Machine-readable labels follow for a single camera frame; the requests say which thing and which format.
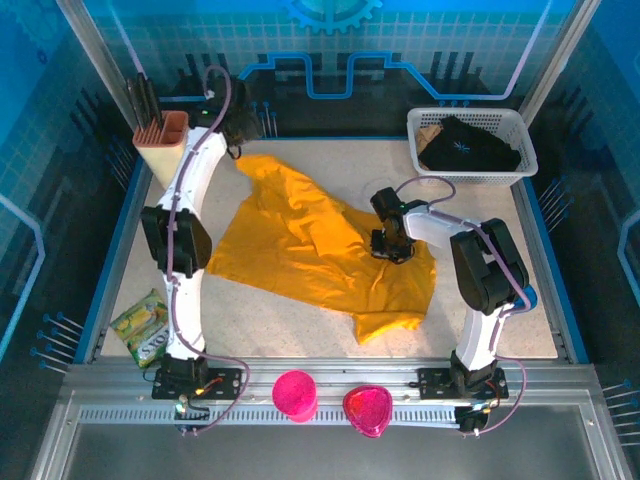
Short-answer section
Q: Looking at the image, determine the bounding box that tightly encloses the aluminium base frame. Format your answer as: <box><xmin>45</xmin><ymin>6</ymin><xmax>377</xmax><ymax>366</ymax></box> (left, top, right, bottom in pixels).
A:
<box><xmin>29</xmin><ymin>357</ymin><xmax>636</xmax><ymax>480</ymax></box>

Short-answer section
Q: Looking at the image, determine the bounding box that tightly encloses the beige knife block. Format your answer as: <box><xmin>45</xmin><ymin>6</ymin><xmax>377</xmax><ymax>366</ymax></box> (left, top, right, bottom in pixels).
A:
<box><xmin>131</xmin><ymin>110</ymin><xmax>190</xmax><ymax>191</ymax></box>

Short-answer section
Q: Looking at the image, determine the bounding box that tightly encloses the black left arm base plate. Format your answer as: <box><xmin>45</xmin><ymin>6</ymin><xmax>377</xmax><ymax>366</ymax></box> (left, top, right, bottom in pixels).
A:
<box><xmin>151</xmin><ymin>353</ymin><xmax>244</xmax><ymax>401</ymax></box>

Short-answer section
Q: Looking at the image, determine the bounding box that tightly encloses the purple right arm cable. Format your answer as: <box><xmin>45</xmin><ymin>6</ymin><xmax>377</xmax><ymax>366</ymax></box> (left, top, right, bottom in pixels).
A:
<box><xmin>394</xmin><ymin>175</ymin><xmax>529</xmax><ymax>436</ymax></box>

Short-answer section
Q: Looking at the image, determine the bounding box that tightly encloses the black knife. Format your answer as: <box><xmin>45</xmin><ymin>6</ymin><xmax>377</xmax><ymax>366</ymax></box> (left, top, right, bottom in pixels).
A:
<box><xmin>135</xmin><ymin>72</ymin><xmax>156</xmax><ymax>129</ymax></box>
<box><xmin>145</xmin><ymin>79</ymin><xmax>164</xmax><ymax>127</ymax></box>
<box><xmin>125</xmin><ymin>77</ymin><xmax>146</xmax><ymax>130</ymax></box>

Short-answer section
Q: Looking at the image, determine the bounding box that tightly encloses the black connector module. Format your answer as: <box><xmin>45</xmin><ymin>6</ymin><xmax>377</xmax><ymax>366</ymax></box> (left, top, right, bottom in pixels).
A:
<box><xmin>455</xmin><ymin>404</ymin><xmax>490</xmax><ymax>435</ymax></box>
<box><xmin>173</xmin><ymin>394</ymin><xmax>211</xmax><ymax>435</ymax></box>

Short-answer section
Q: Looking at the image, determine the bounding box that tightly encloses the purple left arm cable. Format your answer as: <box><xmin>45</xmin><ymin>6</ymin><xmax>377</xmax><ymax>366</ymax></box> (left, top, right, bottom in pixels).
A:
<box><xmin>167</xmin><ymin>64</ymin><xmax>251</xmax><ymax>436</ymax></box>

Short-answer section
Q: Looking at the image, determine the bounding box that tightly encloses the black t-shirt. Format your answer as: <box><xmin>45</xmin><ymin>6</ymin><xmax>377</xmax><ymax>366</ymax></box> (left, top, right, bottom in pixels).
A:
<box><xmin>417</xmin><ymin>115</ymin><xmax>521</xmax><ymax>172</ymax></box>

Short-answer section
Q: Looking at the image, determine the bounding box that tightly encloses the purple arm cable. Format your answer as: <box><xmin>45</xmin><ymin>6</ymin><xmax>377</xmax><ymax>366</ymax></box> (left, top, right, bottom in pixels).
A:
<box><xmin>167</xmin><ymin>64</ymin><xmax>251</xmax><ymax>436</ymax></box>
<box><xmin>394</xmin><ymin>175</ymin><xmax>529</xmax><ymax>436</ymax></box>

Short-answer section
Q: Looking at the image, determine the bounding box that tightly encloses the tan t-shirt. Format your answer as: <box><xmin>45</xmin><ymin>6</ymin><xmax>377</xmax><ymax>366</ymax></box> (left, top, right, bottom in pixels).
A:
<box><xmin>415</xmin><ymin>124</ymin><xmax>444</xmax><ymax>156</ymax></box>

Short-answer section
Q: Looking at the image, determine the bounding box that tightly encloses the yellow t-shirt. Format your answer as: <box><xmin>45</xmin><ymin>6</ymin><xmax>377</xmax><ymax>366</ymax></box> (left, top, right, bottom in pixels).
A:
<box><xmin>205</xmin><ymin>153</ymin><xmax>438</xmax><ymax>346</ymax></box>

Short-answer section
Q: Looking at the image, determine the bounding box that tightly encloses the green yellow snack bag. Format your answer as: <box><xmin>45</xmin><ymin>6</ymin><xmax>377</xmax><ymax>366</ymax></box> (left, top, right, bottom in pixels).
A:
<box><xmin>109</xmin><ymin>288</ymin><xmax>171</xmax><ymax>370</ymax></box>

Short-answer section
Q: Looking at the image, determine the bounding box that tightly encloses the white plastic slotted basket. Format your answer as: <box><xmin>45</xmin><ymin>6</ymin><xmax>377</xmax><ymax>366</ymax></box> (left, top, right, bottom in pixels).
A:
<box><xmin>406</xmin><ymin>107</ymin><xmax>540</xmax><ymax>187</ymax></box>

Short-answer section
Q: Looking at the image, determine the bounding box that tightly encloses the pink cup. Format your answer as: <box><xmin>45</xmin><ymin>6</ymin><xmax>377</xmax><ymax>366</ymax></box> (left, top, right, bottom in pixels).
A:
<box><xmin>271</xmin><ymin>368</ymin><xmax>319</xmax><ymax>424</ymax></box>

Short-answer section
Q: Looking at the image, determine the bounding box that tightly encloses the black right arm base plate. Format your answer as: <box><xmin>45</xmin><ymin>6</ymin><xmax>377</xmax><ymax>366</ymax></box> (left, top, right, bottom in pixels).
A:
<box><xmin>417</xmin><ymin>367</ymin><xmax>510</xmax><ymax>401</ymax></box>

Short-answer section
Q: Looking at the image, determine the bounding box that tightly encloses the pink triangular bowl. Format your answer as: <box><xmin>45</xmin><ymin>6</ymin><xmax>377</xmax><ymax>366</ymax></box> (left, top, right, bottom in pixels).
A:
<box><xmin>342</xmin><ymin>384</ymin><xmax>394</xmax><ymax>439</ymax></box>

